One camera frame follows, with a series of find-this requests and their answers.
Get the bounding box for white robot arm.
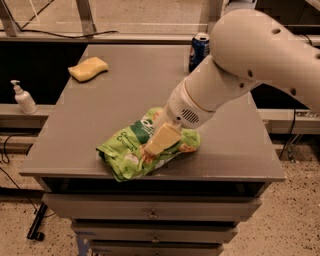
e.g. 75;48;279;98
145;9;320;155

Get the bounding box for yellow sponge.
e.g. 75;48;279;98
68;57;109;82

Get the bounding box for blue pepsi can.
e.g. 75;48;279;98
189;32;210;72

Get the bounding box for drawer knob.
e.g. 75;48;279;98
151;235;160;244
148;210;158;220

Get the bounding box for green rice chip bag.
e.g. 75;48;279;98
96;107;201;182

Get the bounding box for grey drawer cabinet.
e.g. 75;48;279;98
21;45;284;256

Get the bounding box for black cable on ledge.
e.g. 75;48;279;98
0;29;120;39

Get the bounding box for white pump bottle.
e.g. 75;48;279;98
10;80;38;115

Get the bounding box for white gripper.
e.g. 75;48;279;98
145;80;214;155

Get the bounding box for black cable at right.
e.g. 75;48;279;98
278;109;298;160

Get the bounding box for top drawer knob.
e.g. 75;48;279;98
148;210;158;220

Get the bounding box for black metal floor bracket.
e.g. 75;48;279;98
27;203;48;241

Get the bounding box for black floor cables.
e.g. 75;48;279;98
0;132;56;218

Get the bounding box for middle drawer knob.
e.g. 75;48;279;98
151;235;160;244

